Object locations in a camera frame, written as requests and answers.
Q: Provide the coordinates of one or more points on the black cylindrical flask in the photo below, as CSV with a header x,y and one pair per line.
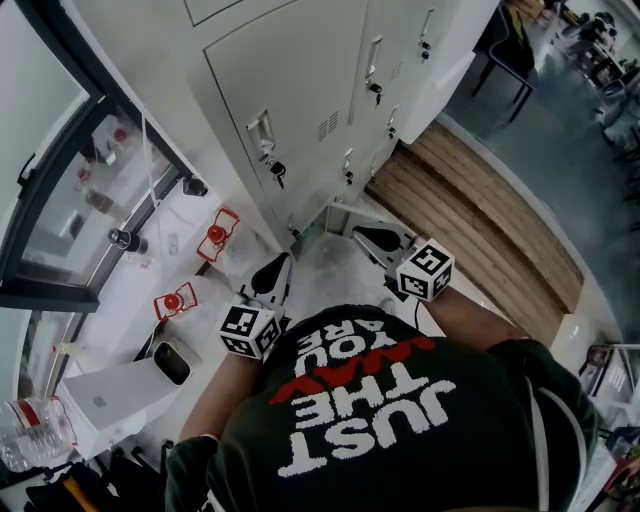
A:
x,y
127,241

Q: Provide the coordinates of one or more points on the person's dark green printed shirt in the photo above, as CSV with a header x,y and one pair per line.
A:
x,y
400,450

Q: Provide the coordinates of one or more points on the black office chair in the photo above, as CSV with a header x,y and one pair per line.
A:
x,y
125,480

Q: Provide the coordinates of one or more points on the clear water jug red cap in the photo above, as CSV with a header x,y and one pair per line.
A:
x,y
172,302
217,235

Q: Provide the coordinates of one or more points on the grey metal locker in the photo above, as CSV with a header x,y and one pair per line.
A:
x,y
290,75

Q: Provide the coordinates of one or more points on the black power adapter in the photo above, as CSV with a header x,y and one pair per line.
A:
x,y
195,186

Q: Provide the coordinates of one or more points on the person's left forearm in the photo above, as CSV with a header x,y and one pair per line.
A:
x,y
215,395

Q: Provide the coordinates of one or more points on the white metal shelf rack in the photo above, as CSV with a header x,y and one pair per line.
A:
x,y
615,380

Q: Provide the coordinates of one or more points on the black framed window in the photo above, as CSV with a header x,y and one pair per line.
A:
x,y
45,125

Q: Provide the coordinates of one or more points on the wooden steps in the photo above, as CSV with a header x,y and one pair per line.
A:
x,y
475,225

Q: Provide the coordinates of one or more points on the crushed clear plastic jug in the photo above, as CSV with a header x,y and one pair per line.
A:
x,y
35,435

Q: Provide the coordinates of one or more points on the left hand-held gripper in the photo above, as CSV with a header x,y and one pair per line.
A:
x,y
247,330

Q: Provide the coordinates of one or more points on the small white trash bin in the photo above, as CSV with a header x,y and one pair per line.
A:
x,y
172,362

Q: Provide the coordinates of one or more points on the white wall socket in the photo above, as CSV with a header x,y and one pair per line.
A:
x,y
173,244

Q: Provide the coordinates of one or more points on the person's right forearm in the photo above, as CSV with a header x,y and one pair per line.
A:
x,y
470,320

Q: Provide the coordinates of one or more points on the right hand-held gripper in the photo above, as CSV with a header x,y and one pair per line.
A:
x,y
425,272

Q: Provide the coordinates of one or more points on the white cardboard box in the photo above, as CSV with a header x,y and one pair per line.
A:
x,y
115,400

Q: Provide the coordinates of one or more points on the black chair with thin legs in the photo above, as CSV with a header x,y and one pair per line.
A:
x,y
510,45

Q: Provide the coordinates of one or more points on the person's right grey shoe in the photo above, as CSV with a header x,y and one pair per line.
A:
x,y
388,306

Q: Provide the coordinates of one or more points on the white window ledge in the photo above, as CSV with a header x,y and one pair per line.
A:
x,y
150,280

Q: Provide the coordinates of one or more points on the white cabinet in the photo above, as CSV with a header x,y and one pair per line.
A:
x,y
450,65

